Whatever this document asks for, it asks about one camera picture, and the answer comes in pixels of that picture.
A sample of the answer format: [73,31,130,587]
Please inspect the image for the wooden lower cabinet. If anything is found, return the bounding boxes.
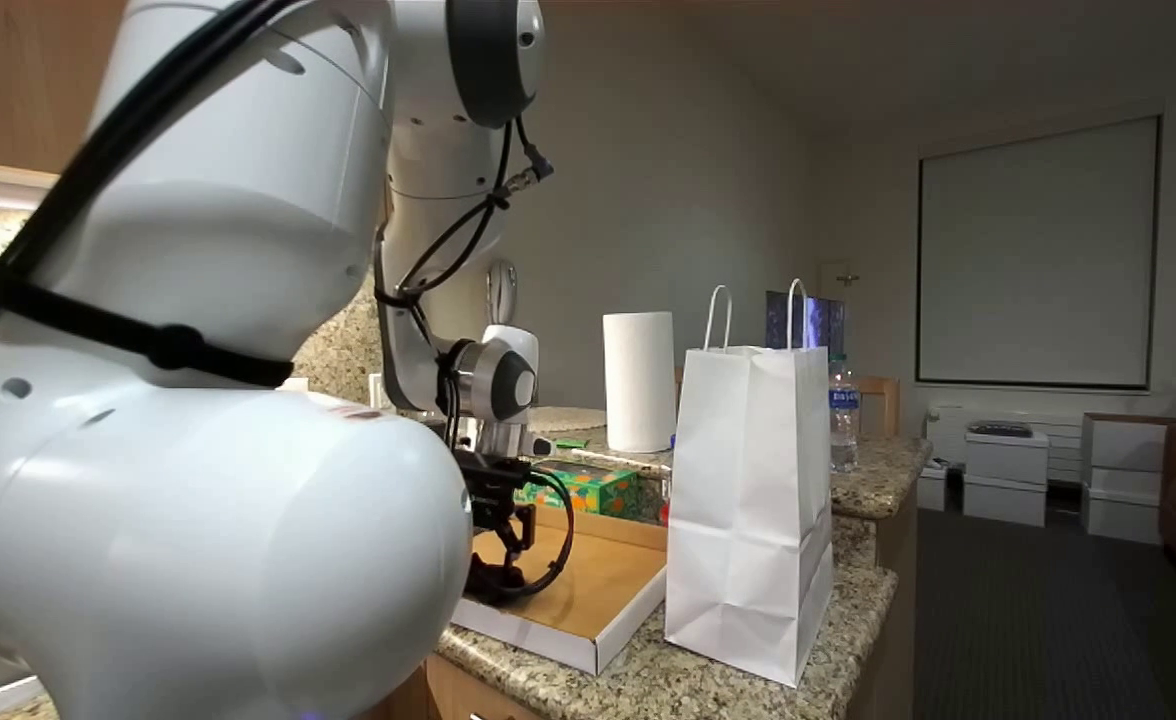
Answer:
[372,646,546,720]

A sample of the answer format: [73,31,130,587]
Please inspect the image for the clear water bottle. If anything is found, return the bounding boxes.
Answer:
[826,359,866,472]

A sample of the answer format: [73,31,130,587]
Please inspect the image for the round woven placemat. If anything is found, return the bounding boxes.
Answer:
[526,404,613,442]

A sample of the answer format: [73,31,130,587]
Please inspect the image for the wooden chair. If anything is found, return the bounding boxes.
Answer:
[856,371,908,446]

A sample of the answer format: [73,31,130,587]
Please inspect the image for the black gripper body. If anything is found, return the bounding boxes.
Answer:
[454,451,541,524]

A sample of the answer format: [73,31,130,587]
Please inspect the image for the white wall phone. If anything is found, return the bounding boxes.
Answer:
[481,259,525,331]

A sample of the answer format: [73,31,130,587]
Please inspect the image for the wooden upper cabinets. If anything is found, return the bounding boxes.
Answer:
[0,0,126,209]

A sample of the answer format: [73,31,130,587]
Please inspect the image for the small white storage box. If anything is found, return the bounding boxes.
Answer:
[917,454,952,515]

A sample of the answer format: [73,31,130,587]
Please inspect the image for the white paper bag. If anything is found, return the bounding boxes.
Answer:
[661,276,843,691]

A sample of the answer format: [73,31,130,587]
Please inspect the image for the white paper towel roll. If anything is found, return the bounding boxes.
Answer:
[601,308,681,459]

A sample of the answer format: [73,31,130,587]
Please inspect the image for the glowing blue monitor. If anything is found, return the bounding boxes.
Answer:
[758,286,849,359]

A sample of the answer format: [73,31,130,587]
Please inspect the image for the white roller screen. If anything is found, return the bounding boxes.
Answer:
[910,110,1163,390]

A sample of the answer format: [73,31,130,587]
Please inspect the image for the flat cardboard box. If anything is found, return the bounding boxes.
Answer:
[447,503,674,680]

